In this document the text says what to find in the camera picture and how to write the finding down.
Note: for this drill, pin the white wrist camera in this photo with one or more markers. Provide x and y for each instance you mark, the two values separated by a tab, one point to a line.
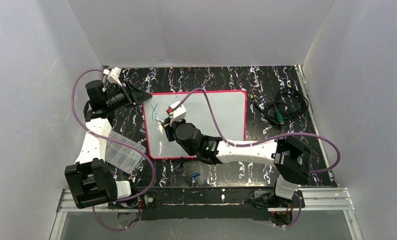
113	75
176	112

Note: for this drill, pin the clear plastic screw box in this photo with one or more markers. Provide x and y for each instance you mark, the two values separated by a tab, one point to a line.
122	157

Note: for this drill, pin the blue marker cap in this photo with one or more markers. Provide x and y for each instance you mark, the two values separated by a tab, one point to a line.
194	175

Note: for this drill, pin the pink framed whiteboard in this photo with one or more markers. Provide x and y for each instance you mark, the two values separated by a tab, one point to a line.
223	110

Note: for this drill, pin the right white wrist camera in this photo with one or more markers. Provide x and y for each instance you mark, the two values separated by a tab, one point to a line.
176	112

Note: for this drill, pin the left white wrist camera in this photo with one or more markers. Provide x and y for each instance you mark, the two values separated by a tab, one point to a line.
113	75

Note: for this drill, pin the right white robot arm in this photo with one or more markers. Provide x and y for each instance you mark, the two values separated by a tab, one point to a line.
287	154

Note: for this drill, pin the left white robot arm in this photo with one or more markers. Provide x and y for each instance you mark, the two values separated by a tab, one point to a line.
89	179

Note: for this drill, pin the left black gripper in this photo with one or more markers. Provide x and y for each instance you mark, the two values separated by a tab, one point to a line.
128	96

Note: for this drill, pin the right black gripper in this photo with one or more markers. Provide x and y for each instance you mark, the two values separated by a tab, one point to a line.
169	126

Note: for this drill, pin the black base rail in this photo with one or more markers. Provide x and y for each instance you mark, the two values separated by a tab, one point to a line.
165	203

